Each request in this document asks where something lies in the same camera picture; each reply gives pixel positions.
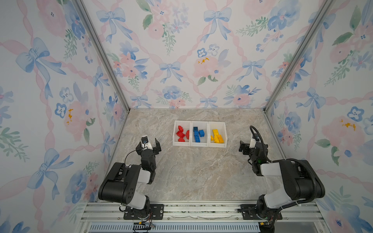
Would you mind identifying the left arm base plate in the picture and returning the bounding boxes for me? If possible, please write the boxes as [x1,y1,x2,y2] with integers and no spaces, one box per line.
[123,204,165,220]

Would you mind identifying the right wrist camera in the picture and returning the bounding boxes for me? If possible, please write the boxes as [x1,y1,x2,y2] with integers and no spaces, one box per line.
[249,138,256,149]

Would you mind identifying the white bin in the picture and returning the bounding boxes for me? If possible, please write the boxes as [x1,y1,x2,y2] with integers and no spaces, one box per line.
[173,120,191,147]
[207,121,227,148]
[189,121,208,147]

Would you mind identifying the aluminium corner post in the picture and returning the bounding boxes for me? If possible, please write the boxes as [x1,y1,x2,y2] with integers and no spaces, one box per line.
[263,0,335,114]
[72,0,130,114]

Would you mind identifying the left aluminium corner post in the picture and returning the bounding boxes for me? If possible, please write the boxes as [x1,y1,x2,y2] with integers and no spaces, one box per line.
[72,0,130,114]

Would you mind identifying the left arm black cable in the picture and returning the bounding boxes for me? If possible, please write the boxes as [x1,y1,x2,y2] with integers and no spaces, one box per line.
[124,150,142,167]

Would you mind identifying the long red lego brick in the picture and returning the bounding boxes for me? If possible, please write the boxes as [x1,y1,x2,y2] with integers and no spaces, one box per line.
[176,131,185,138]

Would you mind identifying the yellow curved lego brick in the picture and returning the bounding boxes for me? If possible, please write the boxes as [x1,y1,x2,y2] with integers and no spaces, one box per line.
[218,135,224,143]

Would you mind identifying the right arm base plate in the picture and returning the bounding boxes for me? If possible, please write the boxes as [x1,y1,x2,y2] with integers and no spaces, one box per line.
[237,204,276,221]

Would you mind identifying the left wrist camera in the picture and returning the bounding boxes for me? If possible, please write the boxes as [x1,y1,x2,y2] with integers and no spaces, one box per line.
[141,136,149,146]

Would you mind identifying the aluminium rail frame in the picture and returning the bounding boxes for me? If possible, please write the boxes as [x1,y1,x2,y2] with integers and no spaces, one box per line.
[76,201,330,233]

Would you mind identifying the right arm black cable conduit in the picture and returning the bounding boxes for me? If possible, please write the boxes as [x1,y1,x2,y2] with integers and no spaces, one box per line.
[249,125,319,204]

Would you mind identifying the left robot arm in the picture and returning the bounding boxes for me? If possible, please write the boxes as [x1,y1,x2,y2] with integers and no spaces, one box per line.
[98,136,161,213]

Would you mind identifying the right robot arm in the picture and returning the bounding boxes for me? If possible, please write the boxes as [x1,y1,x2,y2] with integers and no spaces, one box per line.
[237,139,325,222]

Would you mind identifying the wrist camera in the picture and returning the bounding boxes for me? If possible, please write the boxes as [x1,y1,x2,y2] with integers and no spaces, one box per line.
[249,138,256,149]
[141,136,149,146]

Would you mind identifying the right aluminium corner post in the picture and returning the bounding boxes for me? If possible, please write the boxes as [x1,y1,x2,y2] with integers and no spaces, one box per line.
[263,0,335,114]

